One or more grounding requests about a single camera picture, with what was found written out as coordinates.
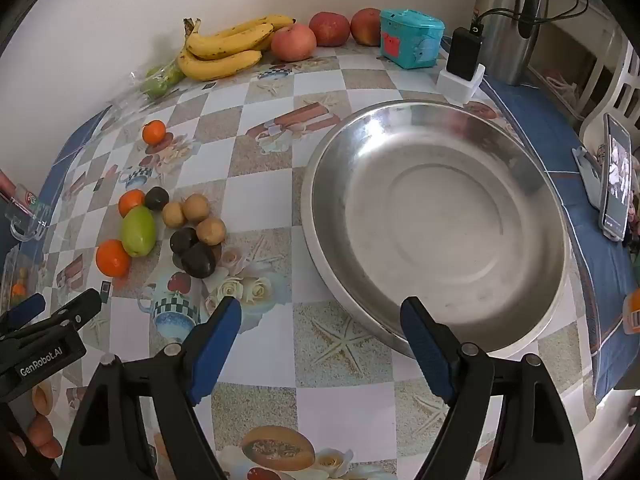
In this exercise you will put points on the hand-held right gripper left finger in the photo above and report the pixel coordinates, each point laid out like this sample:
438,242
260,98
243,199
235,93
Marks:
215,350

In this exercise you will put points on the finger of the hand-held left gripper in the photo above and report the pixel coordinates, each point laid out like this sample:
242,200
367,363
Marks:
75,311
25,307

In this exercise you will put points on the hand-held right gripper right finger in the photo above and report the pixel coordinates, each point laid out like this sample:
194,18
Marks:
425,345

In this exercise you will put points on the large steel basin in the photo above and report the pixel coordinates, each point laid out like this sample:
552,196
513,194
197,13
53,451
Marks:
440,220

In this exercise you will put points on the small orange tangerine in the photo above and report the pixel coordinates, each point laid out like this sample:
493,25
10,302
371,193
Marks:
153,131

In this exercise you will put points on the person's left hand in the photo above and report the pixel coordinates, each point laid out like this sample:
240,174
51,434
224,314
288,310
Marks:
42,435

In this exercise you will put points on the clear plastic fruit container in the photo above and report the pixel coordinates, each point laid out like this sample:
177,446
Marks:
12,280

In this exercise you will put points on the clear glass mug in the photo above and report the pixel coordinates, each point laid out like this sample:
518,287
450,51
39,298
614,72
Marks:
30,220

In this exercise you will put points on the red toothpaste tube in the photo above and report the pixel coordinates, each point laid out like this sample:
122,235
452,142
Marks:
10,192

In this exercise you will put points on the printed checkered tablecloth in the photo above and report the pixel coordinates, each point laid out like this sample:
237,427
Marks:
280,170

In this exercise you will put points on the orange white object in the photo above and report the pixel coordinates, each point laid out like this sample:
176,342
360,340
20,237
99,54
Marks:
632,312

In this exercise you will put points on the grey phone stand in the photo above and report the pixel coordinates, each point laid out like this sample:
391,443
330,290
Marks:
587,175

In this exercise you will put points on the plastic tray of green fruit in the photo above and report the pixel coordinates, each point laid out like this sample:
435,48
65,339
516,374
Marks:
157,85

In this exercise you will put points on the smartphone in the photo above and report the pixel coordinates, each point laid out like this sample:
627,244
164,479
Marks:
616,180

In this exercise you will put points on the white charger stand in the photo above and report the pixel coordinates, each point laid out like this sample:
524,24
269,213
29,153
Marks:
457,91

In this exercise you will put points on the yellow banana bunch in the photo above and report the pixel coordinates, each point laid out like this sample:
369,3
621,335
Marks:
220,62

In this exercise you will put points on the black power bank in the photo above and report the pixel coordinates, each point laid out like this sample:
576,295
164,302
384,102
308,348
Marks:
462,55

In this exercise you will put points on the teal plastic box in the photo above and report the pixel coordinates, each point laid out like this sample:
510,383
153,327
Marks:
410,40

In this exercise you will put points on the pale red apple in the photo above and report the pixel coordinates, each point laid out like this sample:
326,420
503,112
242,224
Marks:
293,42

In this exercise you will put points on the white chair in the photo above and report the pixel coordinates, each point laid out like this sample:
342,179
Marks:
625,90

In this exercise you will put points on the steel thermos jug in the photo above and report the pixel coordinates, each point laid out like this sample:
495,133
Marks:
500,20

